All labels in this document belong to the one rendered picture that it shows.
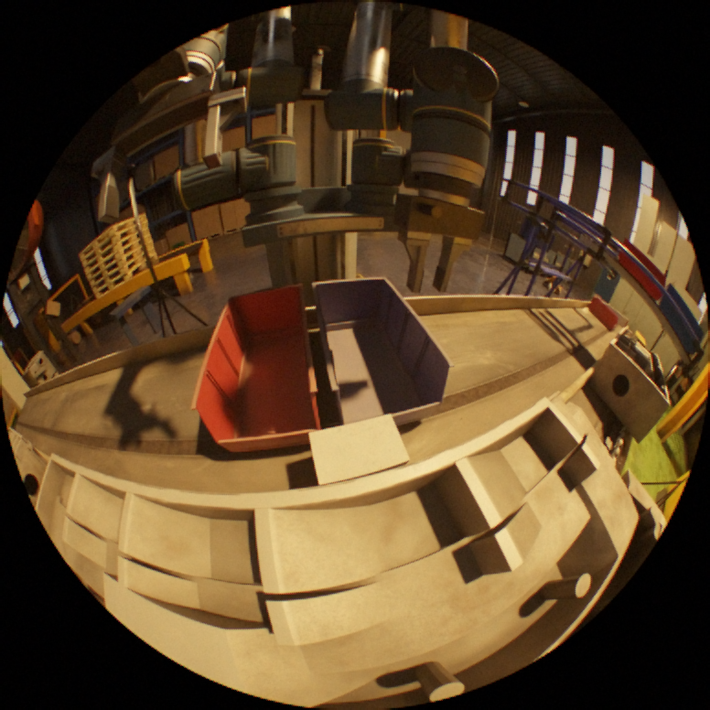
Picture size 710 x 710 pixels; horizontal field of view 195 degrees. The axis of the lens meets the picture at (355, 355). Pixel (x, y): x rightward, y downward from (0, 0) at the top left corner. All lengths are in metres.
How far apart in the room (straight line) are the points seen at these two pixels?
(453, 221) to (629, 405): 0.90
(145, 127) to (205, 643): 0.46
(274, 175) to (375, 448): 0.86
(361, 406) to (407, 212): 0.35
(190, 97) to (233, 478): 0.55
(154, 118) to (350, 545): 0.46
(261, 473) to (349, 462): 0.19
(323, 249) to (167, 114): 1.17
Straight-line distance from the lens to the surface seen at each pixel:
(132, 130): 0.33
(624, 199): 11.89
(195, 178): 0.87
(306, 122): 1.32
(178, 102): 0.31
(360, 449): 0.28
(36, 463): 1.14
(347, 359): 0.50
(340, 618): 0.20
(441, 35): 0.99
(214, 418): 0.37
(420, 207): 0.29
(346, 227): 0.88
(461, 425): 0.46
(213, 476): 0.45
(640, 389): 0.98
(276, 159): 0.87
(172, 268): 3.61
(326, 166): 1.28
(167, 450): 0.55
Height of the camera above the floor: 1.12
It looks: 45 degrees down
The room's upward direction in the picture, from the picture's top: 2 degrees clockwise
